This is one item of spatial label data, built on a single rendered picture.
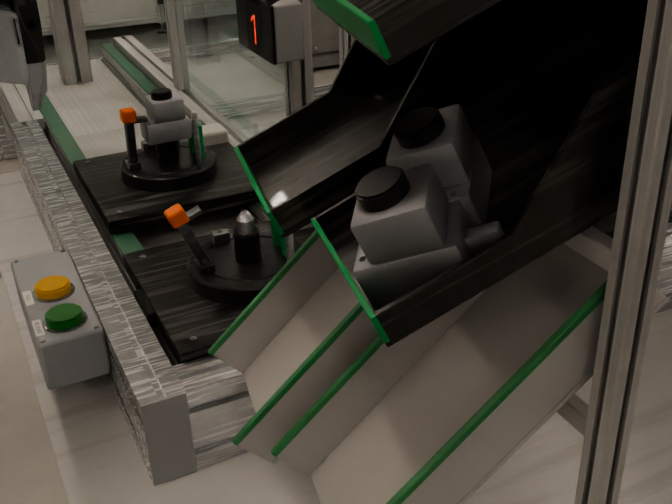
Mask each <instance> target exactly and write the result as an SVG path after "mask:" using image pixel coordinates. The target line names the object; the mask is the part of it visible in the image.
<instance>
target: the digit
mask: <svg viewBox="0 0 672 504"><path fill-rule="evenodd" d="M245 9H246V23H247V36H248V46H250V47H251V48H253V49H255V50H256V51H258V52H259V53H261V54H262V47H261V32H260V17H259V5H257V4H255V3H253V2H251V1H249V0H245Z"/></svg>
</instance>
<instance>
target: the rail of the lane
mask: <svg viewBox="0 0 672 504"><path fill-rule="evenodd" d="M26 124H27V125H23V124H22V122H16V123H10V125H11V129H12V134H13V137H14V143H15V148H16V152H17V157H18V161H19V163H20V165H19V166H20V171H21V175H22V178H23V180H24V183H25V185H26V187H27V190H28V192H29V194H30V197H31V199H32V201H33V204H34V206H35V208H36V211H37V213H38V215H39V218H40V220H41V222H42V225H43V227H44V230H45V232H46V234H47V237H48V239H49V241H50V244H51V246H52V248H53V251H54V252H55V251H60V250H62V249H66V250H68V252H69V254H70V256H71V258H72V261H73V263H74V265H75V267H76V269H77V271H78V274H79V276H80V278H81V280H82V282H83V285H84V287H85V289H86V291H87V293H88V295H89V298H90V300H91V302H92V304H93V306H94V309H95V311H96V313H97V315H98V317H99V319H100V322H101V324H102V326H103V328H104V331H105V337H106V342H107V348H108V353H109V358H110V364H111V372H110V373H109V374H106V375H107V378H108V380H109V382H110V385H111V387H112V389H113V392H114V394H115V396H116V399H117V401H118V403H119V406H120V408H121V410H122V413H123V415H124V417H125V420H126V422H127V425H128V427H129V429H130V432H131V434H132V436H133V439H134V441H135V443H136V446H137V448H138V450H139V453H140V455H141V457H142V460H143V462H144V464H145V467H146V469H147V472H148V474H149V476H150V479H151V481H152V483H153V485H154V486H156V485H159V484H162V483H165V482H168V481H171V480H174V479H177V478H180V477H183V476H186V475H188V474H191V473H194V472H197V466H196V459H195V451H194V444H193V436H192V429H191V422H190V414H189V407H188V399H187V393H186V390H185V388H184V387H183V385H182V383H181V381H180V379H179V377H178V376H177V374H176V372H175V370H174V368H173V367H172V365H171V363H170V361H169V359H168V357H167V356H166V354H165V352H164V350H163V348H162V347H161V345H160V343H159V341H158V339H157V337H156V336H155V334H154V332H153V330H152V327H156V326H157V319H156V313H155V311H154V309H153V308H152V306H151V304H150V302H149V301H148V299H147V297H146V296H145V294H144V292H143V290H142V289H137V290H134V296H133V294H132V292H131V290H130V288H129V286H128V285H127V283H126V281H125V279H124V277H123V276H122V274H121V272H120V270H119V268H118V266H117V265H116V263H115V261H114V259H113V257H112V256H111V254H110V252H109V250H108V248H107V246H106V245H105V243H104V241H103V239H102V237H101V236H100V234H99V232H98V230H97V228H96V226H95V225H94V223H93V221H92V219H91V217H90V216H89V214H88V212H87V210H86V208H85V206H84V205H83V203H82V201H81V199H80V197H79V196H78V194H77V192H76V190H75V188H74V186H73V185H72V183H71V181H70V179H69V177H68V176H67V174H66V172H65V170H64V168H63V166H62V165H61V163H60V161H59V159H58V157H57V155H56V154H55V152H54V150H53V148H52V146H51V145H50V143H49V141H48V139H47V137H46V135H45V134H44V132H43V130H42V128H41V126H40V125H39V123H38V121H37V119H34V120H28V121H26Z"/></svg>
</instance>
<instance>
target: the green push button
mask: <svg viewBox="0 0 672 504"><path fill-rule="evenodd" d="M44 317H45V322H46V325H47V327H49V328H51V329H54V330H64V329H69V328H72V327H74V326H76V325H78V324H79V323H81V322H82V320H83V318H84V315H83V310H82V308H81V307H80V306H79V305H76V304H73V303H64V304H59V305H56V306H54V307H52V308H50V309H49V310H48V311H47V312H46V313H45V316H44Z"/></svg>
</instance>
